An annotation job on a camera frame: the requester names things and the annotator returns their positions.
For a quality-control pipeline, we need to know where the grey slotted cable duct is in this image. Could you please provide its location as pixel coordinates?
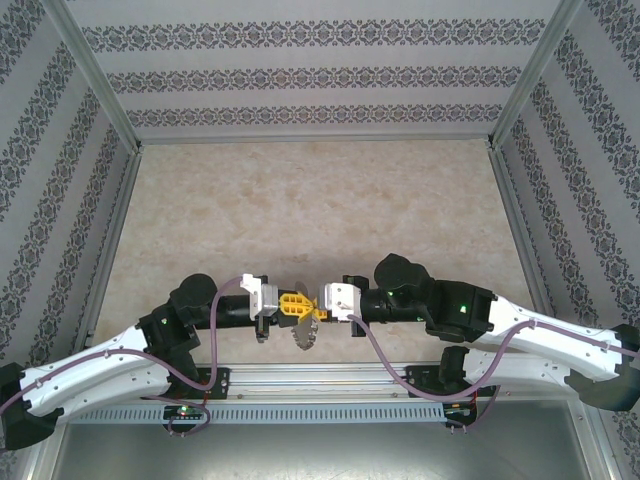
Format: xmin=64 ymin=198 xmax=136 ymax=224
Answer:
xmin=64 ymin=401 xmax=449 ymax=426

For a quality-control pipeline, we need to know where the silver keyring with keys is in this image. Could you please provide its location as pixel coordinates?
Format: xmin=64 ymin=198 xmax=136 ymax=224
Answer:
xmin=288 ymin=279 xmax=322 ymax=354

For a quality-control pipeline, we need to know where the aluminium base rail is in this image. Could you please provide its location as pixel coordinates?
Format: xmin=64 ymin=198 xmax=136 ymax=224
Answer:
xmin=199 ymin=362 xmax=444 ymax=402

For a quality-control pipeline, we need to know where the aluminium frame post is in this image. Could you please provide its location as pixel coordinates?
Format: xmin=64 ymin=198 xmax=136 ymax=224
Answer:
xmin=41 ymin=0 xmax=145 ymax=154
xmin=484 ymin=0 xmax=585 ymax=151

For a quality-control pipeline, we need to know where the grey sheet metal panel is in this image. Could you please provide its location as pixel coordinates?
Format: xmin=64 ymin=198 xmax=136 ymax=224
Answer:
xmin=49 ymin=419 xmax=596 ymax=480

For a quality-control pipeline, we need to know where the aluminium frame bar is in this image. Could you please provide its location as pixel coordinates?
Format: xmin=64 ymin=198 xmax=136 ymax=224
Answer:
xmin=574 ymin=412 xmax=619 ymax=480
xmin=487 ymin=144 xmax=559 ymax=329
xmin=24 ymin=444 xmax=67 ymax=480
xmin=134 ymin=132 xmax=496 ymax=147
xmin=73 ymin=147 xmax=146 ymax=351

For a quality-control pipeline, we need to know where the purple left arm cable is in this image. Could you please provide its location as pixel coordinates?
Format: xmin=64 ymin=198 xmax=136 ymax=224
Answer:
xmin=0 ymin=277 xmax=246 ymax=437

